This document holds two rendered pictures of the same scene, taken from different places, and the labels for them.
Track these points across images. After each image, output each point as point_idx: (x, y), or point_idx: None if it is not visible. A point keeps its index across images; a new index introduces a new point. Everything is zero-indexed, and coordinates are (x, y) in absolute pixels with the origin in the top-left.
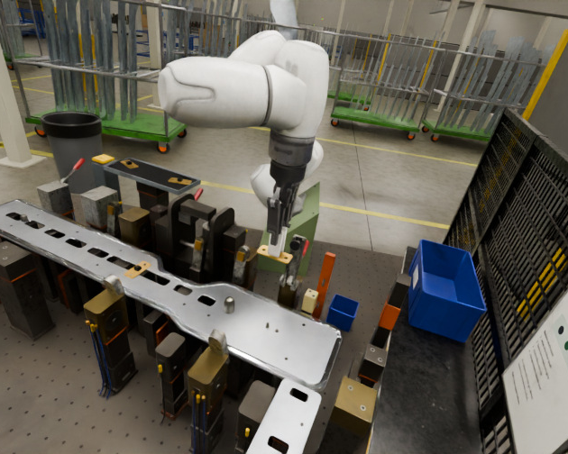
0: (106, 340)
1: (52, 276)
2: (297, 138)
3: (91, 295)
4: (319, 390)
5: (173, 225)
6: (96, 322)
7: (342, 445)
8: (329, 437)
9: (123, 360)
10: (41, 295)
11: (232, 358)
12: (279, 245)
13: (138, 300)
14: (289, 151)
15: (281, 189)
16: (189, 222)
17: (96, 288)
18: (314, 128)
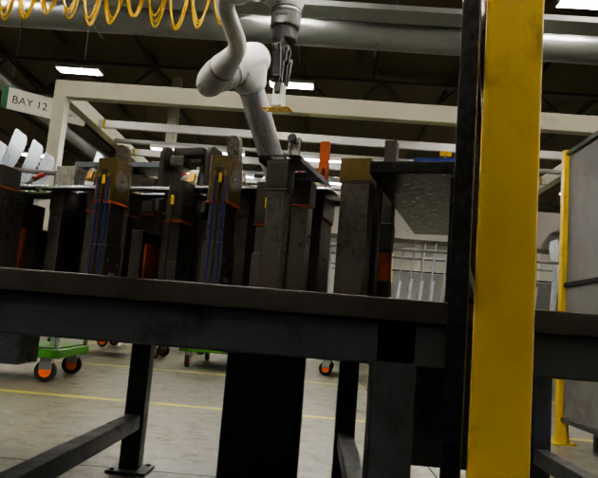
0: (113, 196)
1: (10, 236)
2: (289, 5)
3: (61, 241)
4: (329, 189)
5: (163, 171)
6: (109, 171)
7: (356, 210)
8: (343, 207)
9: (114, 247)
10: (10, 226)
11: (236, 233)
12: (281, 94)
13: (139, 188)
14: (286, 12)
15: (281, 40)
16: (182, 161)
17: (65, 239)
18: (300, 2)
